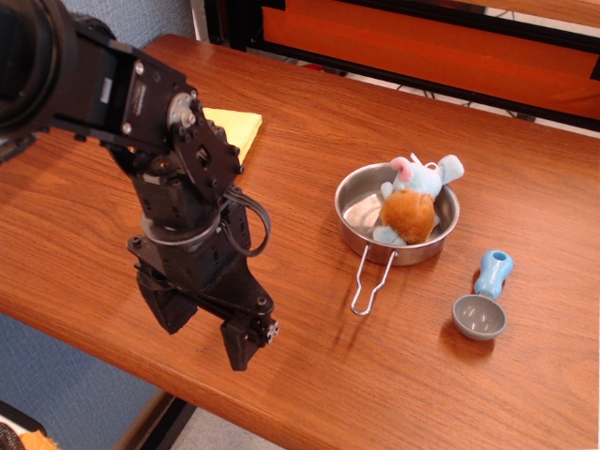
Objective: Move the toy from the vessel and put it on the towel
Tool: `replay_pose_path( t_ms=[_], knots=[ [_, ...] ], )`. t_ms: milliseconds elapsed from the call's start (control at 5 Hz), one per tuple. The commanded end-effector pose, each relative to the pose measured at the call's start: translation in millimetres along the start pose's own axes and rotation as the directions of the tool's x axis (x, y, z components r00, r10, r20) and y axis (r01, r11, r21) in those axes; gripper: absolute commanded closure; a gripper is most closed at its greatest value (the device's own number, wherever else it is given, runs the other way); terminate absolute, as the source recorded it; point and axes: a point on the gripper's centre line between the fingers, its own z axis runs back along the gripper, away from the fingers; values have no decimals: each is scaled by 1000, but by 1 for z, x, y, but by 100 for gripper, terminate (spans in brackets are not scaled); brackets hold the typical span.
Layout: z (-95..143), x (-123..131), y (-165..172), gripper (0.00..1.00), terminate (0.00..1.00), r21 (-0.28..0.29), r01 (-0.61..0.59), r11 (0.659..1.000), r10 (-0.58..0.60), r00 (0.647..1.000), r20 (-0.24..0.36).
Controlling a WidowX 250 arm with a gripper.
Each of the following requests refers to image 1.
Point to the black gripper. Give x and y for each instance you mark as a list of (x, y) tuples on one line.
[(183, 270)]

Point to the blue and brown plush toy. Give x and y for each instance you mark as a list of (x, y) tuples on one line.
[(408, 215)]

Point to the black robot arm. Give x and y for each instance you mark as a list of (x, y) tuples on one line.
[(60, 70)]

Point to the folded yellow towel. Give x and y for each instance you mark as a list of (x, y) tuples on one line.
[(241, 128)]

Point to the stainless steel pan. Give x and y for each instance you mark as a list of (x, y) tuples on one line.
[(358, 202)]

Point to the orange fuzzy object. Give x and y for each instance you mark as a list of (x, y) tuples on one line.
[(10, 440)]

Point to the blue handled grey scoop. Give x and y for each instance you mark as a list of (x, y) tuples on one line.
[(478, 316)]

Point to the orange panel black frame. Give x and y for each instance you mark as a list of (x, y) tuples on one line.
[(453, 48)]

